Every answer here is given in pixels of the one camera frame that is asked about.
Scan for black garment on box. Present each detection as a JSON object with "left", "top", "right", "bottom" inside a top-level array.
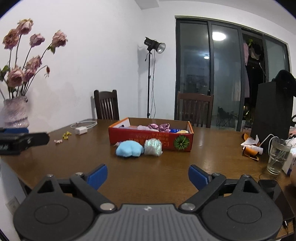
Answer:
[{"left": 272, "top": 70, "right": 296, "bottom": 97}]

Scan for light blue plush toy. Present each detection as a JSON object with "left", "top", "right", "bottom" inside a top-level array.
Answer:
[{"left": 115, "top": 140, "right": 144, "bottom": 158}]

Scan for black box monitor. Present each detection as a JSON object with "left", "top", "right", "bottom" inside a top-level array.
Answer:
[{"left": 251, "top": 82, "right": 293, "bottom": 142}]

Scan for drinking glass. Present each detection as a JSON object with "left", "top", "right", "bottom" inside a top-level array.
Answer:
[{"left": 267, "top": 137, "right": 292, "bottom": 175}]

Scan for white yellow plush sheep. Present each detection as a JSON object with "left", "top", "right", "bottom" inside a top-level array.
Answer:
[{"left": 176, "top": 130, "right": 189, "bottom": 133}]

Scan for dark wooden chair left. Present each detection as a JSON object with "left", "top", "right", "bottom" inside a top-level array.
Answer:
[{"left": 94, "top": 90, "right": 120, "bottom": 121}]

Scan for pink layered sponge block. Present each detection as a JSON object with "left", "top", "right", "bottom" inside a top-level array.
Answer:
[{"left": 125, "top": 126, "right": 138, "bottom": 130}]

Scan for dried pink rose bouquet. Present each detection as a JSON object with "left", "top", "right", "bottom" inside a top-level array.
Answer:
[{"left": 1, "top": 18, "right": 68, "bottom": 100}]

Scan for yellow crumbs on table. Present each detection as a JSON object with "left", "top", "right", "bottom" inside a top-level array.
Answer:
[{"left": 62, "top": 131, "right": 72, "bottom": 140}]

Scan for sliding glass door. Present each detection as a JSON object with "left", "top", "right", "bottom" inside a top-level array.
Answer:
[{"left": 176, "top": 18, "right": 290, "bottom": 131}]

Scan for dark wooden chair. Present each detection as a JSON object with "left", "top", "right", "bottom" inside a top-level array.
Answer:
[
  {"left": 94, "top": 90, "right": 120, "bottom": 121},
  {"left": 176, "top": 91, "right": 214, "bottom": 128}
]

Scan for purple satin scrunchie cloth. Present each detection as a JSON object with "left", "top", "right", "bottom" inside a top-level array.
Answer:
[{"left": 148, "top": 123, "right": 171, "bottom": 133}]

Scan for lavender knit pouch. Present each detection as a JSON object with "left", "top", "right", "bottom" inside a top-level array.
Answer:
[{"left": 137, "top": 125, "right": 158, "bottom": 132}]

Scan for studio light on stand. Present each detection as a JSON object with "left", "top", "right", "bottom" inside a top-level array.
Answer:
[{"left": 144, "top": 37, "right": 166, "bottom": 118}]

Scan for iridescent plastic bag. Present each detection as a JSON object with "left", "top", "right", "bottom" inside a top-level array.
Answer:
[{"left": 144, "top": 138, "right": 163, "bottom": 157}]

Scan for pink ceramic vase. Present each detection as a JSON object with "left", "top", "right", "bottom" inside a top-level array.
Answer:
[{"left": 4, "top": 96, "right": 30, "bottom": 128}]

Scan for white charger with cable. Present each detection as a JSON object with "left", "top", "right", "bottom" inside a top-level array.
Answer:
[{"left": 70, "top": 120, "right": 97, "bottom": 135}]

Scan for wall power outlet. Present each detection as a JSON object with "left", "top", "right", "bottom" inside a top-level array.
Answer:
[{"left": 6, "top": 196, "right": 20, "bottom": 215}]

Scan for dark wooden chair right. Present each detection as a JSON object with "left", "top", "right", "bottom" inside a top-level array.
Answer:
[{"left": 176, "top": 91, "right": 214, "bottom": 128}]

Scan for red orange cardboard box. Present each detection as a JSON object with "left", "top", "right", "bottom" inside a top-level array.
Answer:
[{"left": 108, "top": 118, "right": 194, "bottom": 152}]

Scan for black smartphone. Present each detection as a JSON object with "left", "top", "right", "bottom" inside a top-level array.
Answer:
[{"left": 258, "top": 179, "right": 295, "bottom": 222}]

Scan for blue white tissue pack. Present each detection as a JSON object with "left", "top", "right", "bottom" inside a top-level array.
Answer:
[{"left": 170, "top": 128, "right": 182, "bottom": 133}]

